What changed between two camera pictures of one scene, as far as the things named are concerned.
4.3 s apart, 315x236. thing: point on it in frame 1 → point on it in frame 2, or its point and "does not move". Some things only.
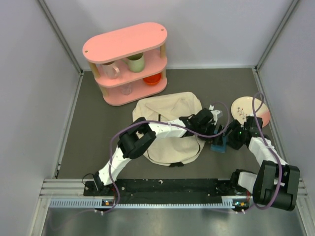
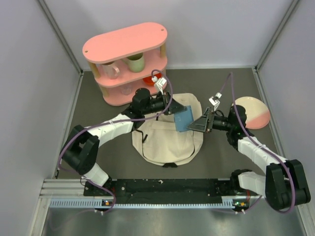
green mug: (136, 63) does not move
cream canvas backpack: (173, 151) does not move
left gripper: (216, 139) → (175, 107)
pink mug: (110, 71) does not move
